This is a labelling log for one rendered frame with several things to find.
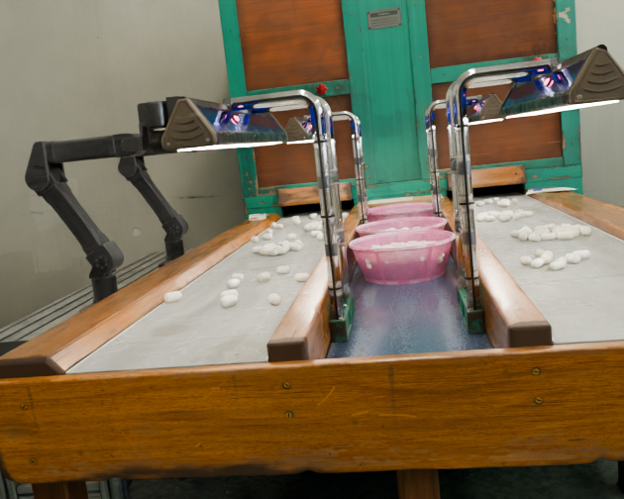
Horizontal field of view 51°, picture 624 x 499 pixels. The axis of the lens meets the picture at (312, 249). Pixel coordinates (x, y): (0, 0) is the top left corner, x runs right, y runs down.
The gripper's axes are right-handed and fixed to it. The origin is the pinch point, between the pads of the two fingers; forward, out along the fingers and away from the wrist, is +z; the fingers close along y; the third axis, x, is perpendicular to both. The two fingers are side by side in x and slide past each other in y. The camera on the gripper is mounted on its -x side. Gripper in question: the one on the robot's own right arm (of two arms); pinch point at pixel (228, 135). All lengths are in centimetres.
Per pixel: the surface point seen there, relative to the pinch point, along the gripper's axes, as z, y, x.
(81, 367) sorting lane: -9, -74, 33
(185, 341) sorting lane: 4, -64, 33
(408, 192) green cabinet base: 47, 104, 27
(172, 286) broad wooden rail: -10.5, -25.4, 32.1
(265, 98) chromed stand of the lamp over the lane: 18, -48, -4
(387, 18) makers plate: 44, 105, -41
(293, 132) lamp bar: 12.9, 26.9, 0.3
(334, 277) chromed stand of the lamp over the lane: 27, -49, 28
